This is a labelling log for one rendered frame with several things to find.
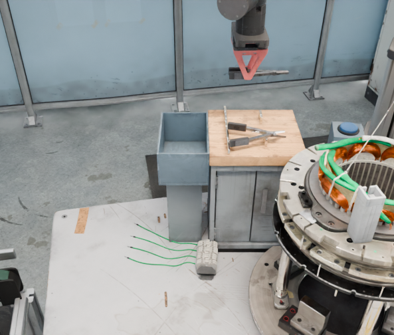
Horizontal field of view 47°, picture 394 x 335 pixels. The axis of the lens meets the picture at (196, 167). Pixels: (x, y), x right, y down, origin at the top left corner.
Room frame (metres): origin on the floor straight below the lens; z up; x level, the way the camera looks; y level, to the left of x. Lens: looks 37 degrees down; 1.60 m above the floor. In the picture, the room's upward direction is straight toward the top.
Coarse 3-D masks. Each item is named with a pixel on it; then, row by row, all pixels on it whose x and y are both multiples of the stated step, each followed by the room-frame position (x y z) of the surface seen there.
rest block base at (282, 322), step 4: (288, 308) 0.56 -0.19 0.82; (296, 308) 0.56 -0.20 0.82; (288, 312) 0.55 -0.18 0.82; (296, 312) 0.55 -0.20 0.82; (288, 316) 0.54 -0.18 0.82; (292, 316) 0.54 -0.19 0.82; (280, 320) 0.53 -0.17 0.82; (284, 320) 0.53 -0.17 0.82; (288, 320) 0.53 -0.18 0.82; (280, 324) 0.53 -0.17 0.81; (284, 324) 0.52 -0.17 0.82; (288, 324) 0.52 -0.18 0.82; (284, 328) 0.52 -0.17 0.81; (288, 328) 0.52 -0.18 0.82; (292, 328) 0.51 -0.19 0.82; (288, 332) 0.52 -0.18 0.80; (292, 332) 0.51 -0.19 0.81; (296, 332) 0.51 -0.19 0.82; (300, 332) 0.50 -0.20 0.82; (324, 332) 0.51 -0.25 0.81
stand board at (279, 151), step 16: (208, 112) 0.92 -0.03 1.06; (240, 112) 0.92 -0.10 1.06; (256, 112) 0.92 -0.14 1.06; (272, 112) 0.92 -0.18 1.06; (288, 112) 0.92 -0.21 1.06; (224, 128) 0.85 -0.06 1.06; (272, 128) 0.85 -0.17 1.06; (288, 128) 0.85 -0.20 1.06; (224, 144) 0.79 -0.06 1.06; (256, 144) 0.79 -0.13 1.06; (272, 144) 0.79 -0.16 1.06; (288, 144) 0.79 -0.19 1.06; (224, 160) 0.75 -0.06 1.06; (240, 160) 0.75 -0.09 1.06; (256, 160) 0.74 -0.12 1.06; (272, 160) 0.74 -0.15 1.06; (288, 160) 0.74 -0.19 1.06
